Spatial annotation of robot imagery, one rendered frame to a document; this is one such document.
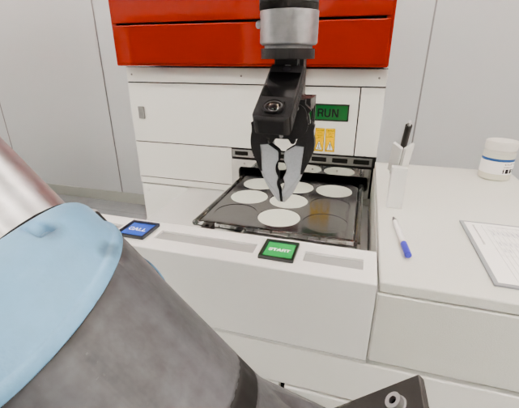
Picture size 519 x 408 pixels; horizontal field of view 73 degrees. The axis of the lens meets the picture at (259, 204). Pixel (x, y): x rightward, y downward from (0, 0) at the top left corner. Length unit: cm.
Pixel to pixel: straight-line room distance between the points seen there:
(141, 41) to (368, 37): 65
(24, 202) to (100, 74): 299
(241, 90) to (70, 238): 98
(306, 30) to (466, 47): 216
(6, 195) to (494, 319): 55
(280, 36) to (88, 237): 36
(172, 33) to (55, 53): 248
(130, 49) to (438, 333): 108
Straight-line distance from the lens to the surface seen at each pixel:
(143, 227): 66
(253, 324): 60
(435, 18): 257
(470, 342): 58
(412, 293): 53
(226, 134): 116
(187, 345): 18
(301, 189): 101
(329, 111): 106
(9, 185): 33
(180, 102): 121
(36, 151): 400
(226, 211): 86
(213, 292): 59
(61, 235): 17
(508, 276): 60
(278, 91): 44
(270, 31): 48
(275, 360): 64
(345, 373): 63
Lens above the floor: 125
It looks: 23 degrees down
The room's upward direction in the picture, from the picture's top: straight up
